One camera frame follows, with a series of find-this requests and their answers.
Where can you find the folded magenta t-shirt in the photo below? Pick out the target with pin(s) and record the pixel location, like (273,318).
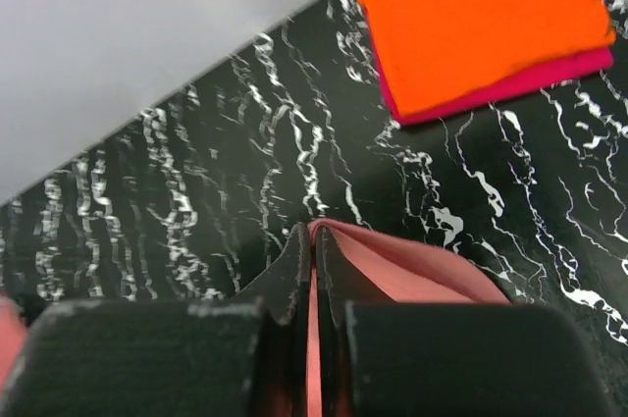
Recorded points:
(515,88)

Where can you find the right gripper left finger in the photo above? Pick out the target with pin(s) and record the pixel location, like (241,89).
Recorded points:
(242,356)

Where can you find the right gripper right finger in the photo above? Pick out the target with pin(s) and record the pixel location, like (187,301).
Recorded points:
(403,328)

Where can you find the salmon pink t-shirt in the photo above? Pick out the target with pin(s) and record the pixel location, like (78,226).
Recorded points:
(345,321)

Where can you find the folded orange t-shirt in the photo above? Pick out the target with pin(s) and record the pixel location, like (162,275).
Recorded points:
(486,24)

